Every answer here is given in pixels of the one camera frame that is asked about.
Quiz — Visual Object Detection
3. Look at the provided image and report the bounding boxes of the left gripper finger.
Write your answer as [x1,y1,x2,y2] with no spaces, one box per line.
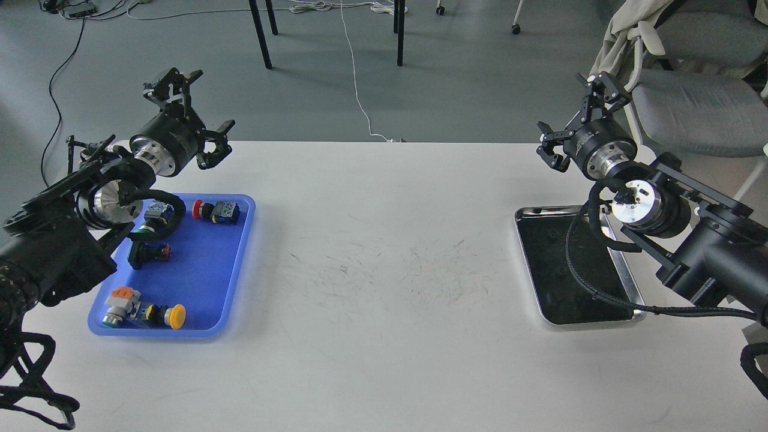
[196,119,236,170]
[143,67,203,120]

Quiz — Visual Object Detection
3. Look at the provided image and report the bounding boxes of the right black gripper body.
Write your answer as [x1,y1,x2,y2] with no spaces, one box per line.
[565,118,637,181]

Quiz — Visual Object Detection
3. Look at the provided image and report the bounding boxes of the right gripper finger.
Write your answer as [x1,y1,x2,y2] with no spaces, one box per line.
[576,71,632,130]
[536,121,583,173]

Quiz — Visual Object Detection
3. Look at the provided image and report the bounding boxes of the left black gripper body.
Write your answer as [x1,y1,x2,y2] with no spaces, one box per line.
[131,113,204,177]

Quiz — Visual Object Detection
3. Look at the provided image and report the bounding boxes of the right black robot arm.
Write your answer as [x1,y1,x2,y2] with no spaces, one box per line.
[537,71,767,326]

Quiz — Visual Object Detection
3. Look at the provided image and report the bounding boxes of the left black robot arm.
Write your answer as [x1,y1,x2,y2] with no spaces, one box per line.
[1,68,234,430]

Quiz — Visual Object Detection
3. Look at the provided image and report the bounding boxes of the red emergency push button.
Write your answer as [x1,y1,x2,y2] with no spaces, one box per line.
[191,199,241,225]

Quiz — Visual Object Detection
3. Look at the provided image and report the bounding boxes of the beige jacket on chair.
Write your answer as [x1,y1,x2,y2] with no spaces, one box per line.
[588,1,672,76]

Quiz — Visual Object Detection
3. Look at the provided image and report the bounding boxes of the grey office chair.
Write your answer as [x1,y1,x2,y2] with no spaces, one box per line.
[626,1,766,199]

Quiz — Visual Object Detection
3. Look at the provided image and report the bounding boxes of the black table leg left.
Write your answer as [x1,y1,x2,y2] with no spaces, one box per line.
[248,0,279,70]

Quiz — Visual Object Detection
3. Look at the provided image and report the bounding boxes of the black table leg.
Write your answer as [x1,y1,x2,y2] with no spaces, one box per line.
[393,0,406,67]
[248,0,279,70]

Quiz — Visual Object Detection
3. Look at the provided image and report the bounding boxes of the black power strip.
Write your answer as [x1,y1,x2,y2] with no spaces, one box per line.
[38,1,98,19]

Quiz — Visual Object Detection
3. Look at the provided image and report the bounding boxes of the blue plastic tray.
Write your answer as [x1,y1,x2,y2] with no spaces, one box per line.
[87,193,257,339]

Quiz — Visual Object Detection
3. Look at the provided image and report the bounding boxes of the stainless steel tray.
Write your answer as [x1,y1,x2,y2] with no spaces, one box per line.
[515,205,647,330]

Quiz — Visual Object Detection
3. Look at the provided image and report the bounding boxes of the yellow mushroom push button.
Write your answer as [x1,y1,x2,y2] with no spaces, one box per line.
[137,303,187,330]

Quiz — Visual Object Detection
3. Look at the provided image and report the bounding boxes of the black table leg right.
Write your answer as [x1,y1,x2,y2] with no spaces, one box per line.
[393,0,406,67]

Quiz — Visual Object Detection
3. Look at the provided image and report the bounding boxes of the black floor cable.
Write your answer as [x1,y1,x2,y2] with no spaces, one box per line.
[40,0,130,188]

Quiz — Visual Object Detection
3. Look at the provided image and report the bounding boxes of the black selector switch red terminals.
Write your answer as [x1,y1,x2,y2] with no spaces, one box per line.
[127,241,171,270]

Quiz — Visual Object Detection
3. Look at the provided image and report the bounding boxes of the grey switch orange top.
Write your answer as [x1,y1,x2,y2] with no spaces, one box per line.
[101,286,142,328]

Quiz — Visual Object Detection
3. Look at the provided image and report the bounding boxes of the white floor cable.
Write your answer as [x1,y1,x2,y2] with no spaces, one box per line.
[290,0,409,143]

